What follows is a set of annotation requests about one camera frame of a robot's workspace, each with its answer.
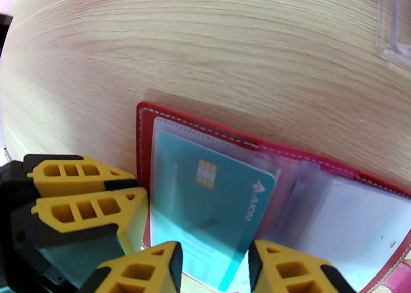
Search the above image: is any clear acrylic card stand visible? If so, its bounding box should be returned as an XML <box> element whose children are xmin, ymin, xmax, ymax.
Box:
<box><xmin>375</xmin><ymin>0</ymin><xmax>411</xmax><ymax>72</ymax></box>

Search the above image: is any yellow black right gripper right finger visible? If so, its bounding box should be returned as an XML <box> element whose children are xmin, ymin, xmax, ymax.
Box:
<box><xmin>248</xmin><ymin>238</ymin><xmax>358</xmax><ymax>293</ymax></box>

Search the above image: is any red leather card holder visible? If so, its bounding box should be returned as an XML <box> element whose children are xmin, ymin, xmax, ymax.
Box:
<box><xmin>136</xmin><ymin>101</ymin><xmax>411</xmax><ymax>293</ymax></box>

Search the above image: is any teal credit card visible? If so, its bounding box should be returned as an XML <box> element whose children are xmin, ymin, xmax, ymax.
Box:
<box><xmin>150</xmin><ymin>129</ymin><xmax>277</xmax><ymax>293</ymax></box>

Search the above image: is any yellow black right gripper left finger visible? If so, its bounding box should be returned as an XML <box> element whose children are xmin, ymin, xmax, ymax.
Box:
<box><xmin>77</xmin><ymin>240</ymin><xmax>184</xmax><ymax>293</ymax></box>

